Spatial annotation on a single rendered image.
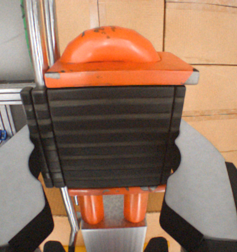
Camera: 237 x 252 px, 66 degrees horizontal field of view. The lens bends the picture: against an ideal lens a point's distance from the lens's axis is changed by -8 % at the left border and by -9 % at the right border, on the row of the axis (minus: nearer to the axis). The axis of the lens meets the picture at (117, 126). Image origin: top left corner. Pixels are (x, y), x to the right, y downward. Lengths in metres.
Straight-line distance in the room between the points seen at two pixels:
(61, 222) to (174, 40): 0.60
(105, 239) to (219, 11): 0.69
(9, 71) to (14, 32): 0.25
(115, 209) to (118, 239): 0.03
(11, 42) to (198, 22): 1.02
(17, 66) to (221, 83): 1.11
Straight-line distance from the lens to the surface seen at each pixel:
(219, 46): 0.75
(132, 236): 0.21
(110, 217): 0.20
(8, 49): 1.33
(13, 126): 1.24
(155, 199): 0.46
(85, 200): 0.17
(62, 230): 0.50
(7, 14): 1.31
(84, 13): 0.64
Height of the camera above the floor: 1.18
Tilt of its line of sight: 58 degrees down
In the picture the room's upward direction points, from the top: 174 degrees clockwise
